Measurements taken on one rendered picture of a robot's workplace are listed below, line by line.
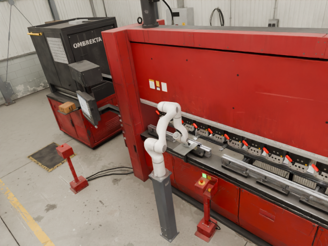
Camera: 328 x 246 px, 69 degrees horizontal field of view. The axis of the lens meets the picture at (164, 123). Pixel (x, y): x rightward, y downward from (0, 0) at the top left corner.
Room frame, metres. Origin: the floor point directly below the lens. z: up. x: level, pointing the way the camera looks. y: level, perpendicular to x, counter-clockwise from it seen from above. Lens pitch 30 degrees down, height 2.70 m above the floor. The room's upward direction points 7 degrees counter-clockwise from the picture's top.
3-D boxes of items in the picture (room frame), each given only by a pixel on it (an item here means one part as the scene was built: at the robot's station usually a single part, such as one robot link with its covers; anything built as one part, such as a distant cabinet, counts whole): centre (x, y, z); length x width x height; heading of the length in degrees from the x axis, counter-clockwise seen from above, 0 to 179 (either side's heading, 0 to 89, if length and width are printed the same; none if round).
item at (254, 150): (1.84, -0.85, 1.26); 0.15 x 0.09 x 0.17; 43
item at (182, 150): (2.31, -0.22, 1.00); 0.26 x 0.18 x 0.01; 133
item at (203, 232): (1.87, -0.35, 0.06); 0.25 x 0.20 x 0.12; 138
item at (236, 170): (1.93, -0.69, 0.89); 0.30 x 0.05 x 0.03; 43
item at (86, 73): (2.99, 0.91, 1.53); 0.51 x 0.25 x 0.85; 33
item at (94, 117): (2.90, 0.95, 1.42); 0.45 x 0.12 x 0.36; 33
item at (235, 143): (1.99, -0.71, 1.26); 0.15 x 0.09 x 0.17; 43
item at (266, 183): (1.64, -0.97, 0.89); 0.30 x 0.05 x 0.03; 43
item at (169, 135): (2.81, 0.05, 0.92); 0.50 x 0.06 x 0.10; 43
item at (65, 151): (2.96, 1.51, 0.41); 0.25 x 0.20 x 0.83; 133
